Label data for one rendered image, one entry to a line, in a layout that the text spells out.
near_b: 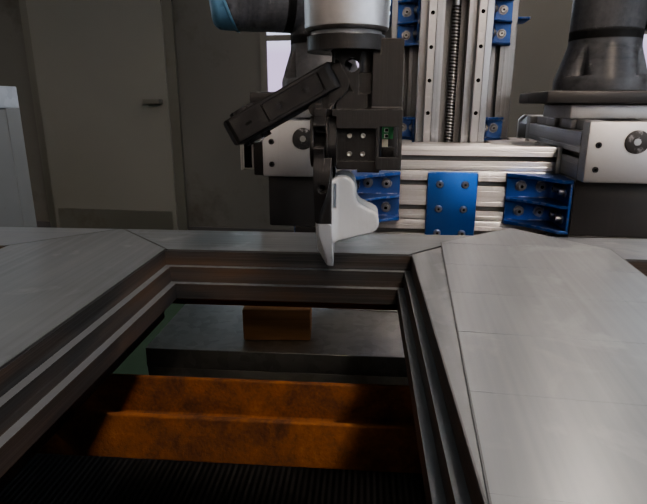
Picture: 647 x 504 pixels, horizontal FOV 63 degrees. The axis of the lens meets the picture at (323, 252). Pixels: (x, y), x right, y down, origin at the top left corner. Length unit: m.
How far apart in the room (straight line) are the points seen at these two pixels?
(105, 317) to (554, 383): 0.34
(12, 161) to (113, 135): 3.10
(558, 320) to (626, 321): 0.05
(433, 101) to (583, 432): 0.87
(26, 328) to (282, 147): 0.55
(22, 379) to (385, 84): 0.36
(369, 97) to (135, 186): 3.80
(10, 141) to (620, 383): 1.07
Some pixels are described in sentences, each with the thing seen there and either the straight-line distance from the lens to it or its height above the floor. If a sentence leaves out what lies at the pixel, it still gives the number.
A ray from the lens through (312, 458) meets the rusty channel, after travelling 0.55.
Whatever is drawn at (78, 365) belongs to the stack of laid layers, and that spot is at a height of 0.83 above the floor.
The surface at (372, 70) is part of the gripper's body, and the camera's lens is 0.49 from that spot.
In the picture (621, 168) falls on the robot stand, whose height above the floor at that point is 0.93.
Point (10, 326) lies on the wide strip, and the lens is 0.44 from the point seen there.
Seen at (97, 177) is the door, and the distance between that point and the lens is 4.37.
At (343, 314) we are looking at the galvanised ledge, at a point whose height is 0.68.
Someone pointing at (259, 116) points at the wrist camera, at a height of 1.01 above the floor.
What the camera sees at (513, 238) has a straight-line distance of 0.65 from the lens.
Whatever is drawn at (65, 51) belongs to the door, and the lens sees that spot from 4.43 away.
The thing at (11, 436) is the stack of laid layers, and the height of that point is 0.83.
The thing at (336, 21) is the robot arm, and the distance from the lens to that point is 0.47.
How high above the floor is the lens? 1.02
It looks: 16 degrees down
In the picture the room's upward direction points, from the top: straight up
